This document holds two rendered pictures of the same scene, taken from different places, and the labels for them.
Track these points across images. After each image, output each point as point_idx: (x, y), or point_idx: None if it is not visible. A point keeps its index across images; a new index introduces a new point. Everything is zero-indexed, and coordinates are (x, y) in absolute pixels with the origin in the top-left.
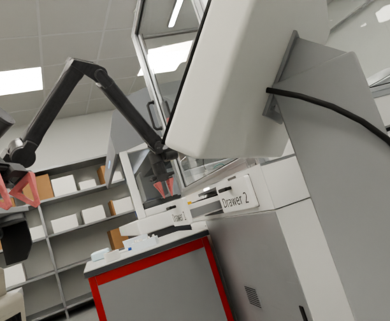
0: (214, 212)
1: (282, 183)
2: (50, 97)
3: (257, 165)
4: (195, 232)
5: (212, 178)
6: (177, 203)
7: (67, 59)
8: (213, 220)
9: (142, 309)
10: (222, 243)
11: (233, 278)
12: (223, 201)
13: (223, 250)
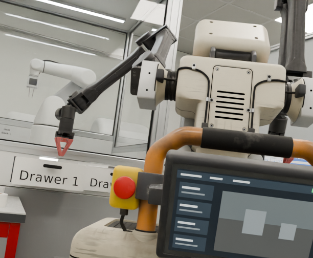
0: None
1: None
2: (169, 48)
3: None
4: (18, 197)
5: (74, 155)
6: (64, 166)
7: (167, 26)
8: (32, 190)
9: None
10: (34, 215)
11: (29, 252)
12: (93, 180)
13: (31, 223)
